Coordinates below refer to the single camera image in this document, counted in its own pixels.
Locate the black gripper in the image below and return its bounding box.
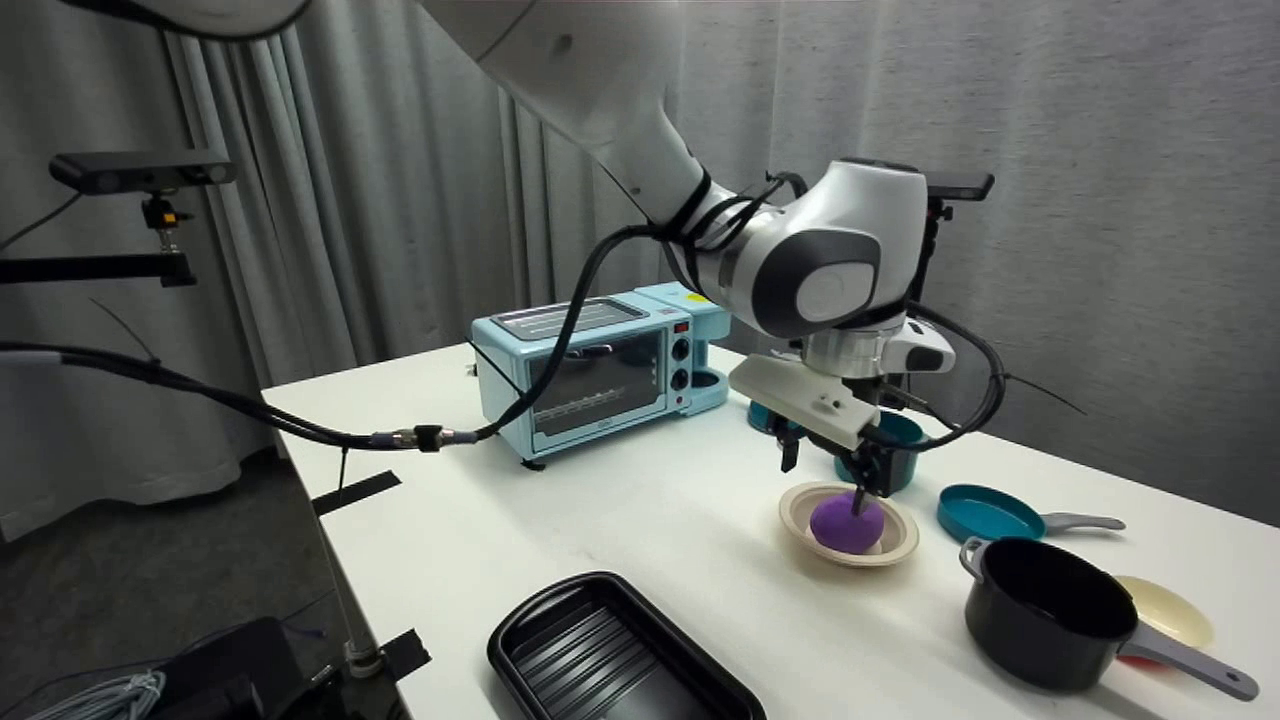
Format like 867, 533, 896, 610
767, 398, 904, 523

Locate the purple round toy object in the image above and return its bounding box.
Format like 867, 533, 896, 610
810, 489, 892, 557

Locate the beige plate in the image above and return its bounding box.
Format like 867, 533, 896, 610
776, 479, 923, 577

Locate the teal toy pot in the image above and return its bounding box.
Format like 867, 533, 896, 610
833, 406, 927, 495

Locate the teal toy frying pan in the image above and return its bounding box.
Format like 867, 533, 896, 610
934, 479, 1128, 548

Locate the light blue toy oven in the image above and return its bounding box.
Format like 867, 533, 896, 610
467, 281, 738, 471

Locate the black baking tray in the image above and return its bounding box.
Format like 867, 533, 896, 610
486, 566, 772, 720

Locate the black stand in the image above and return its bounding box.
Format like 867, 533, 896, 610
922, 167, 999, 270

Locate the small cream dish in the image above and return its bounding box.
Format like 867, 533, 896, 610
1115, 571, 1219, 656

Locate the black table clamp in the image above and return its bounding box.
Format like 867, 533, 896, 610
375, 628, 436, 683

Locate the black tape strip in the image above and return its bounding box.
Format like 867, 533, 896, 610
309, 469, 406, 520

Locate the clear plastic bag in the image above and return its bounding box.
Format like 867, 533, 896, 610
3, 662, 171, 720

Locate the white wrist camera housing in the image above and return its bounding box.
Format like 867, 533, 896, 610
726, 351, 885, 451

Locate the black saucepan grey handle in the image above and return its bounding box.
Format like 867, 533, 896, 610
956, 533, 1264, 705

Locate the black camera on clamp arm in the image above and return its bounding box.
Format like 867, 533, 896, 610
0, 147, 241, 293

